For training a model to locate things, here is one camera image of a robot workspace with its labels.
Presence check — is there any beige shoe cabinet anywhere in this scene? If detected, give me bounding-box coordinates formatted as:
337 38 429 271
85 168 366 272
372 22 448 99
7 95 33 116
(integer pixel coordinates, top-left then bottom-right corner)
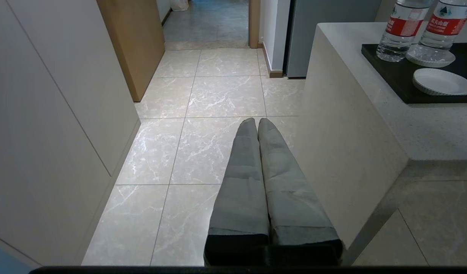
0 0 141 267

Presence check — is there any light wooden door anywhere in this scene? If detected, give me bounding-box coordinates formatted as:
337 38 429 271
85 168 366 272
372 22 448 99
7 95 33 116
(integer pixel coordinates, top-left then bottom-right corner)
97 0 166 103

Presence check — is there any white paper coaster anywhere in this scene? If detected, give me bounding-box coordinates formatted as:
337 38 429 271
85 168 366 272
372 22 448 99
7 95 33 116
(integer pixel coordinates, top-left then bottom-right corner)
405 45 456 69
413 68 467 96

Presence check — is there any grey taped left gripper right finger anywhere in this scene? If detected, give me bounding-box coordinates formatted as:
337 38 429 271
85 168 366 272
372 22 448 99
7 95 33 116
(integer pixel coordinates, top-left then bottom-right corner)
257 118 342 250

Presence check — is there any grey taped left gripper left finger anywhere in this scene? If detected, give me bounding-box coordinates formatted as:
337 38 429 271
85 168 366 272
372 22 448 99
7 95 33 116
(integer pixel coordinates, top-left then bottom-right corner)
204 118 271 248

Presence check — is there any black rectangular tray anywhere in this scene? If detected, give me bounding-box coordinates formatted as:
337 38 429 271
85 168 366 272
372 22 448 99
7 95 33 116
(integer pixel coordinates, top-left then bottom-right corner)
361 43 467 104

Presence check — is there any clear water bottle red cap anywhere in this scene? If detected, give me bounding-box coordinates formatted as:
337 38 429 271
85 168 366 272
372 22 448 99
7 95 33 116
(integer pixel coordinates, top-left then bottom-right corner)
420 0 467 51
376 0 434 63

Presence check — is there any wooden door frame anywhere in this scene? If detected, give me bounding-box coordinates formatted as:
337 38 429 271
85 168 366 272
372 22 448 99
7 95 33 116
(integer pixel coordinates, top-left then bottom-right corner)
249 0 262 49

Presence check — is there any grey refrigerator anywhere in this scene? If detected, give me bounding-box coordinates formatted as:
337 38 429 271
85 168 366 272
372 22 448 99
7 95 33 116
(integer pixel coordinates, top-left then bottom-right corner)
286 0 382 79

